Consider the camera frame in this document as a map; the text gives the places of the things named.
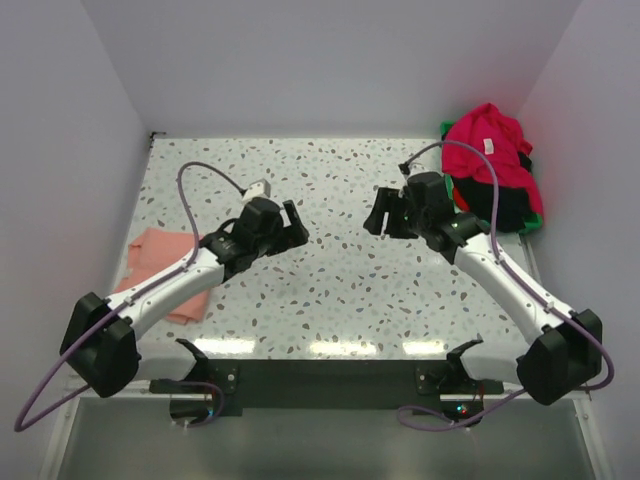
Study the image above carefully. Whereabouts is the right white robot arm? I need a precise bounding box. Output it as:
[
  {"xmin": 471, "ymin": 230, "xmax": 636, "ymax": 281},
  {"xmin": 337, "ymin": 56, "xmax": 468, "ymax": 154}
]
[{"xmin": 363, "ymin": 172, "xmax": 613, "ymax": 406}]

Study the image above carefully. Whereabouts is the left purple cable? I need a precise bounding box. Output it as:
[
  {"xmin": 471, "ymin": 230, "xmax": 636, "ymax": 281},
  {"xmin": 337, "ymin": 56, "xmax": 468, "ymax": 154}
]
[{"xmin": 13, "ymin": 160, "xmax": 251, "ymax": 432}]

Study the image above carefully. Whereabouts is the salmon pink t shirt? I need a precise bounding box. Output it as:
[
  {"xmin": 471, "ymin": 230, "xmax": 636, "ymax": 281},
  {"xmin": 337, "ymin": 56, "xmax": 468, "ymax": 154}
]
[{"xmin": 114, "ymin": 228, "xmax": 209, "ymax": 325}]

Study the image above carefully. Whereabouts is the aluminium frame rail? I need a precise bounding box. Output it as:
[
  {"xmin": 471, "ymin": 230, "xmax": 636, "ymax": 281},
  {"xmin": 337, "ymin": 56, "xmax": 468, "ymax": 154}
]
[{"xmin": 37, "ymin": 234, "xmax": 614, "ymax": 480}]

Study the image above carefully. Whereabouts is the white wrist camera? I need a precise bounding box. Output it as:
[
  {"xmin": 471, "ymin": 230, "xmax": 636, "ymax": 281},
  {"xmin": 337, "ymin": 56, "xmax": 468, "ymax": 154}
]
[
  {"xmin": 242, "ymin": 179, "xmax": 271, "ymax": 204},
  {"xmin": 398, "ymin": 161, "xmax": 427, "ymax": 178}
]

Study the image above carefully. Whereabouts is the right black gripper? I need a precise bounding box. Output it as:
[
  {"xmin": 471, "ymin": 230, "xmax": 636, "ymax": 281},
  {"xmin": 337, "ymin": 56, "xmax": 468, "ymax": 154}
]
[{"xmin": 363, "ymin": 187, "xmax": 428, "ymax": 240}]

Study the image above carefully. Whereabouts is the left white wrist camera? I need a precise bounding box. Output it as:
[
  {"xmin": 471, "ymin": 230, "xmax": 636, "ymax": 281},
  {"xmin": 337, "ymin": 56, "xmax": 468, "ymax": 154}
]
[{"xmin": 242, "ymin": 179, "xmax": 271, "ymax": 204}]

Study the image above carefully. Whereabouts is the magenta red t shirt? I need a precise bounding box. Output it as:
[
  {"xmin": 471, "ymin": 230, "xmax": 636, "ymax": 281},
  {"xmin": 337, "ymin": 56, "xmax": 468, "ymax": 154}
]
[{"xmin": 441, "ymin": 103, "xmax": 544, "ymax": 222}]

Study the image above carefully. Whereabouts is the green plastic bin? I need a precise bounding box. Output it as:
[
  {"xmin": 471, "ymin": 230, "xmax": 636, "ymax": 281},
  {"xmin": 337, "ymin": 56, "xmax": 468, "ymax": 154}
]
[{"xmin": 438, "ymin": 120, "xmax": 545, "ymax": 235}]

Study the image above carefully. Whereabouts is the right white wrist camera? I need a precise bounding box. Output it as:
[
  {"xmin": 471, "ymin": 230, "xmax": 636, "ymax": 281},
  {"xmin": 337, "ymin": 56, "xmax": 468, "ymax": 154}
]
[{"xmin": 398, "ymin": 161, "xmax": 427, "ymax": 178}]

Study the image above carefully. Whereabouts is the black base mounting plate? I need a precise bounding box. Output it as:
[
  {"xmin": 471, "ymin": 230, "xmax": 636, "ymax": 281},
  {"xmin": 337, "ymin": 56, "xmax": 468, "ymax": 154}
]
[{"xmin": 150, "ymin": 359, "xmax": 504, "ymax": 424}]

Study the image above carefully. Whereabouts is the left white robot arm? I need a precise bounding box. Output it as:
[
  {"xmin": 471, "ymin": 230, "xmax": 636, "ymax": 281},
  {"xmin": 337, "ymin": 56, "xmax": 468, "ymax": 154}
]
[{"xmin": 60, "ymin": 197, "xmax": 309, "ymax": 398}]

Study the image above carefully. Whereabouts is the black t shirt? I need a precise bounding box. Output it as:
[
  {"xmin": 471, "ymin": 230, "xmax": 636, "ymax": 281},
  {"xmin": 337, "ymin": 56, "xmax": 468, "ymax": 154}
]
[{"xmin": 442, "ymin": 145, "xmax": 543, "ymax": 233}]

